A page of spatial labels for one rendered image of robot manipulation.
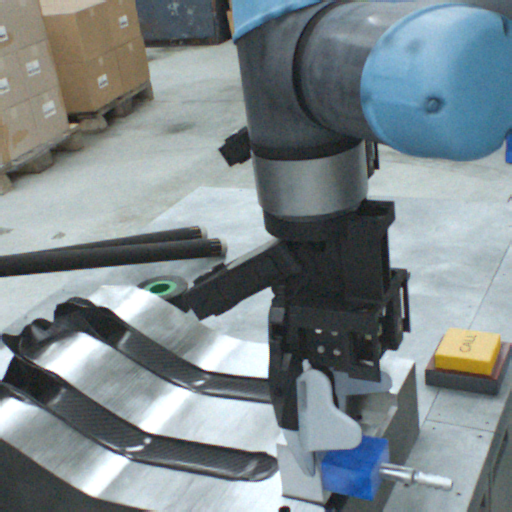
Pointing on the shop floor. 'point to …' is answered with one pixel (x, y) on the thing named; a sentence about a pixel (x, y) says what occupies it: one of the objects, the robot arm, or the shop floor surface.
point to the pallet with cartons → (97, 58)
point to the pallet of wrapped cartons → (29, 95)
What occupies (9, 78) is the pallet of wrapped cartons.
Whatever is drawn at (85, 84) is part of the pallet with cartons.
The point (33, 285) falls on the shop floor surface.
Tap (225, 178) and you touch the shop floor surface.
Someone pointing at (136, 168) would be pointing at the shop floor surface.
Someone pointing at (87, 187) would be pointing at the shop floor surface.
